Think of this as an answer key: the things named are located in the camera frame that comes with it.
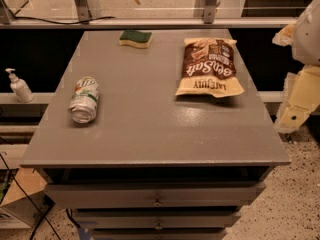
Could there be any top drawer with knob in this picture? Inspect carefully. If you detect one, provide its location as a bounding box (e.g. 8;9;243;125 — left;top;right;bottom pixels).
45;182;266;209

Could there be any black cable on ledge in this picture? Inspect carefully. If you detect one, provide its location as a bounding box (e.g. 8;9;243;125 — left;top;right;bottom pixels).
13;15;116;26

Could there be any black floor cable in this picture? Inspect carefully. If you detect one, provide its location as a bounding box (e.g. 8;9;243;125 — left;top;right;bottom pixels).
0;152;63;240

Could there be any drawer with knob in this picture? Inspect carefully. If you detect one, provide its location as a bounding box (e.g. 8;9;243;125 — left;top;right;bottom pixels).
45;182;266;209
74;210;240;230

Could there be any cardboard box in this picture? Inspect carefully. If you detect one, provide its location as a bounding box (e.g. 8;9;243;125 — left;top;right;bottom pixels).
0;168;46;229

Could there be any white pump bottle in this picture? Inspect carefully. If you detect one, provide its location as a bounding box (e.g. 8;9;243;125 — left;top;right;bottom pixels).
6;68;34;103

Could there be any right metal bracket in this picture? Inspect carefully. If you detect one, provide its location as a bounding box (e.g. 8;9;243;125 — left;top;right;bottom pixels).
203;0;218;24

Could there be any green yellow sponge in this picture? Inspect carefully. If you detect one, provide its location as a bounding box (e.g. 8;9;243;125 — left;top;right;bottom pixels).
119;30;153;49

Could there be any metal bracket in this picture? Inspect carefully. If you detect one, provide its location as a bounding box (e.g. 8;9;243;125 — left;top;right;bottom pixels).
74;0;91;21
203;0;218;24

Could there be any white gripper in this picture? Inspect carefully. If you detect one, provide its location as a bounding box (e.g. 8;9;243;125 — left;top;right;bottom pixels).
272;0;320;133

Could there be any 7up soda can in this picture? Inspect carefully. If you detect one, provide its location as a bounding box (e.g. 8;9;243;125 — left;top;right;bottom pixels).
68;76;100;124

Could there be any brown chips bag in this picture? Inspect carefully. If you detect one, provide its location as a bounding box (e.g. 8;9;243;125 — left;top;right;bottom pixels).
176;37;244;98

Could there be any left metal bracket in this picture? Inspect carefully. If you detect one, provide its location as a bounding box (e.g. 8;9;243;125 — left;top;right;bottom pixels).
74;0;91;21

